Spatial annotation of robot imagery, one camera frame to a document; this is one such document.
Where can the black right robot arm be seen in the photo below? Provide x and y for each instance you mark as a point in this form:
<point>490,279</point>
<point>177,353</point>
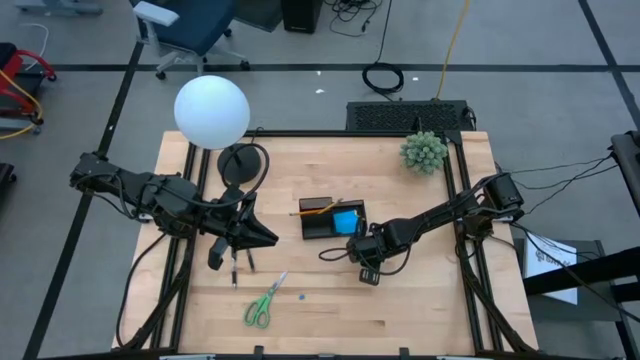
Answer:
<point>450,210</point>

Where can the blue office chair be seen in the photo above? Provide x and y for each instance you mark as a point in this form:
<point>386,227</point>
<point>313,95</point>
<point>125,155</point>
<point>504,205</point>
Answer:
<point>195,22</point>

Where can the black tower box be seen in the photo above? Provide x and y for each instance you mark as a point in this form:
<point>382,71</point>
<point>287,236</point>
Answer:
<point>301,15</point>

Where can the black ballpoint pen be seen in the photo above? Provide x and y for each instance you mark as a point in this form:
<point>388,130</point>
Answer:
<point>250,262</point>
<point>233,272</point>

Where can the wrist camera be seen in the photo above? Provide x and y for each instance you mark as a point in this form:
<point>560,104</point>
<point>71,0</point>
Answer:
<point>370,276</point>
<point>218,255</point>

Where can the yellow pencil pink eraser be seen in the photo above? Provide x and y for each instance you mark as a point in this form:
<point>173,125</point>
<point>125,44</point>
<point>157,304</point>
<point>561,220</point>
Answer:
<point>332,205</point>

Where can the small potted green plant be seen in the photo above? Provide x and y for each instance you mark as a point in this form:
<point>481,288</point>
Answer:
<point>424,152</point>

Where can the black mesh desk organizer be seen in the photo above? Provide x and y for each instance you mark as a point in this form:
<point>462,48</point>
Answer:
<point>316,227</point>

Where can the red cart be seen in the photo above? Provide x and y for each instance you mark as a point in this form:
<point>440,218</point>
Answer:
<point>12,65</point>

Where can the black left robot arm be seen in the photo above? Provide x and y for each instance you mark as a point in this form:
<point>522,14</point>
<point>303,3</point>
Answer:
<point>150,192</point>

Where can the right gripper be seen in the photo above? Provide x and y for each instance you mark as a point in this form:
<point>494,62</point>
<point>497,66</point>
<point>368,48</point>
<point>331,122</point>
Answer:
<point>367,247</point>

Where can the white globe table lamp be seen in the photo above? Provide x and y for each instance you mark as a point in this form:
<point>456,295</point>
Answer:
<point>212,112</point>

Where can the grey side table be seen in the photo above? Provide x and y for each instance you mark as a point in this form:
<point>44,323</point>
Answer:
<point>590,307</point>

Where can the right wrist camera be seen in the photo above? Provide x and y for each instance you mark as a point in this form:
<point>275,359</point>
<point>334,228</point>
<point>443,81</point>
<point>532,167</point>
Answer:
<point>370,276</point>

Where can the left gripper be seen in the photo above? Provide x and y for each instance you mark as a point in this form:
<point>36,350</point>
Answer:
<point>237,225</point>

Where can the blue sticky note pad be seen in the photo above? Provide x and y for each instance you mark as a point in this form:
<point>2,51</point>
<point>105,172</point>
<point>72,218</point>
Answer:
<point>345,222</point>

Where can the black metal beam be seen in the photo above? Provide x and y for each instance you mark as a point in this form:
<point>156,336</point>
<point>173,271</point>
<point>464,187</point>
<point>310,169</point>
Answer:
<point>575,275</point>

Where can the white paper sheet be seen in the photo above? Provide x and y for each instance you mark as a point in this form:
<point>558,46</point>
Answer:
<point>545,260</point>

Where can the black table edge clamp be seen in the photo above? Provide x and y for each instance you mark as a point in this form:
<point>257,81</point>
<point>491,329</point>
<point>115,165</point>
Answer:
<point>258,350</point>
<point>404,352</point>

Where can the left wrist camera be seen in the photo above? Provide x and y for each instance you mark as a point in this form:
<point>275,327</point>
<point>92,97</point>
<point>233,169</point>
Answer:
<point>218,255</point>

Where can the black keyboard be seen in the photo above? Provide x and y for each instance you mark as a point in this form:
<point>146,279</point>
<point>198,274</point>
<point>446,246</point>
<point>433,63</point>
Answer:
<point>407,116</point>

